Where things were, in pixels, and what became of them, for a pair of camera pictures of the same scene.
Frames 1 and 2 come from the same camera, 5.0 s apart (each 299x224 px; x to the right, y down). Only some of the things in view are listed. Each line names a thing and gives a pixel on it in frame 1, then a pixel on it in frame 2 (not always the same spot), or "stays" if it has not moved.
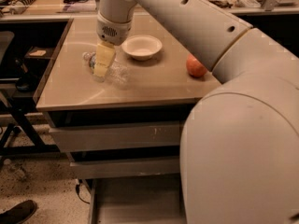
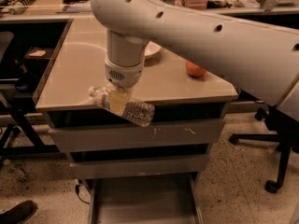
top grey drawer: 162,135 stays
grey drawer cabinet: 126,141 stays
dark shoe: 19,214 stays
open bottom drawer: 141,200 stays
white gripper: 114,32 to 123,75
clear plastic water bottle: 117,73 to 135,110
